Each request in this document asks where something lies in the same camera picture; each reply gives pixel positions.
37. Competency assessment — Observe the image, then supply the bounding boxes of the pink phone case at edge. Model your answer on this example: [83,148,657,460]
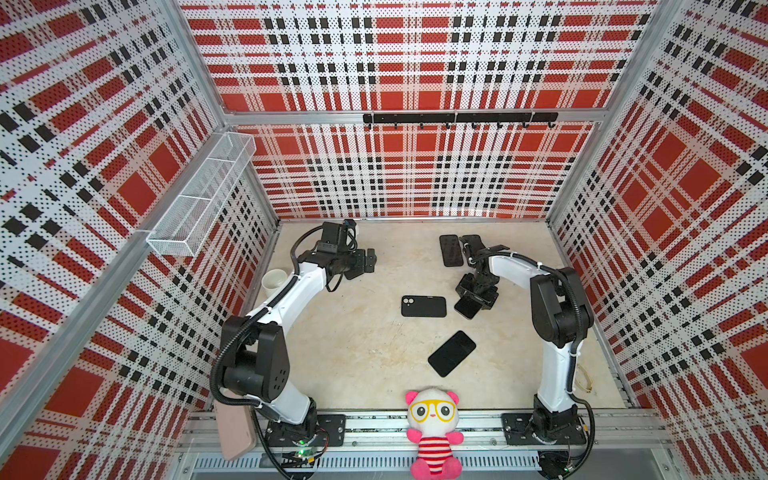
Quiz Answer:
[213,401,257,461]

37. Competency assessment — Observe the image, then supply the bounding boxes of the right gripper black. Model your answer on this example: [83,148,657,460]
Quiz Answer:
[456,272,498,310]

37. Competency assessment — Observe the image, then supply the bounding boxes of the black wall hook rail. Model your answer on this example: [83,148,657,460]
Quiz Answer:
[362,111,559,126]

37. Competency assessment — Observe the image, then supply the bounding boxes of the white mug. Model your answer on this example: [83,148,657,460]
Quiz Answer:
[261,269,290,298]

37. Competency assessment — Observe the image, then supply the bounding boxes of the black phone case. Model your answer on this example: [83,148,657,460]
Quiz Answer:
[401,295,447,318]

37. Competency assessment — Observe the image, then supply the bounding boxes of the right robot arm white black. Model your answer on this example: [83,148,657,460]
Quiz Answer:
[455,235,594,422]

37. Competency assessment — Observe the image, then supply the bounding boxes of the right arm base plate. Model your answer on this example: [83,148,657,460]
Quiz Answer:
[501,409,587,446]

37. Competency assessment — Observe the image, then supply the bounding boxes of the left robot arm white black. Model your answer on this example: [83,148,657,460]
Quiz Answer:
[209,219,376,425]

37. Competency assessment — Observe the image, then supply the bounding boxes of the pink panda plush toy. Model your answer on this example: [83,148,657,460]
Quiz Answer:
[405,388,464,479]

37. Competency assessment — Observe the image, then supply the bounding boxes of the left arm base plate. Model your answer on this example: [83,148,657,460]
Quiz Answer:
[265,414,347,448]

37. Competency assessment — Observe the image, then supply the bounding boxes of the black phone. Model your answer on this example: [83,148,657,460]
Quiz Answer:
[459,234,486,258]
[428,331,477,378]
[439,234,464,268]

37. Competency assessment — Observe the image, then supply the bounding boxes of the white wire mesh basket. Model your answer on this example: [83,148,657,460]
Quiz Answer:
[147,132,255,257]

